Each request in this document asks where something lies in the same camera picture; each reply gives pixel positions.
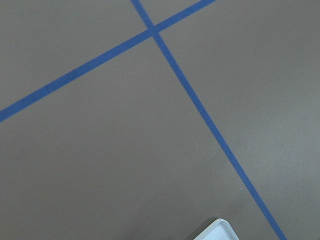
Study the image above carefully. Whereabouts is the white towel rack with wooden bars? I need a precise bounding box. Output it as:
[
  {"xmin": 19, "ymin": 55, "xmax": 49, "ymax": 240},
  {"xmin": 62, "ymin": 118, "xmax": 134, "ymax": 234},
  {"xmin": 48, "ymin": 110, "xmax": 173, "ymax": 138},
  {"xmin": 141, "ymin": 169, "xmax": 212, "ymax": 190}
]
[{"xmin": 194, "ymin": 218, "xmax": 239, "ymax": 240}]

